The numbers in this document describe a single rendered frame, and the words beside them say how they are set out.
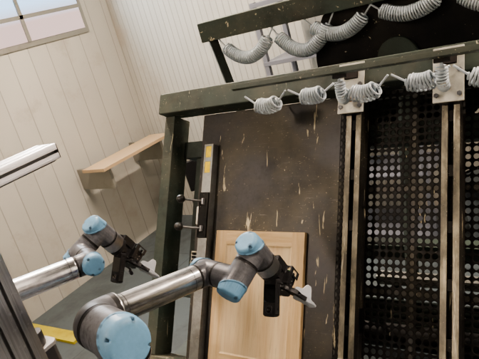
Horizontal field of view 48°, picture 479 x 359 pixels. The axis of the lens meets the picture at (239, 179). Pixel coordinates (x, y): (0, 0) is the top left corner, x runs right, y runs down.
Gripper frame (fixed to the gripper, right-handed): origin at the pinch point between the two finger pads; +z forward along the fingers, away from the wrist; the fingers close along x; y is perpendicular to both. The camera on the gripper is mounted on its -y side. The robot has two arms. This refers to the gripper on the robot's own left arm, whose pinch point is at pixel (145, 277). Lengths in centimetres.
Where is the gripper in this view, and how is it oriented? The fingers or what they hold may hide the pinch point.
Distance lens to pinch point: 220.7
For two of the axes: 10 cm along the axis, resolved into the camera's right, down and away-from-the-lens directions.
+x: -8.1, 0.2, 5.9
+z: 4.8, 6.2, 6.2
